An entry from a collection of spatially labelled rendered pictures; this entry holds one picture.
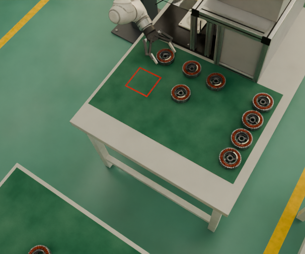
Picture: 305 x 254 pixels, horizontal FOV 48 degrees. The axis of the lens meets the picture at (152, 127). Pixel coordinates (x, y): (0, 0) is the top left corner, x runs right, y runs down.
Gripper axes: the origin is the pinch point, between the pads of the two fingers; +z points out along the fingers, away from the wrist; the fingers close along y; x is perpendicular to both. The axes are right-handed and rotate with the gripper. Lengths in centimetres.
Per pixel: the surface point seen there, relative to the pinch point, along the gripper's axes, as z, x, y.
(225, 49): 15.9, 24.0, -23.7
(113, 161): 40, -43, 59
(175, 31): -10.4, -6.4, -16.9
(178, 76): 14.8, 6.0, 1.9
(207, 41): 6.9, 17.5, -20.3
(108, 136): 22, 10, 56
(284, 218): 135, -11, -15
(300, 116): 92, -36, -81
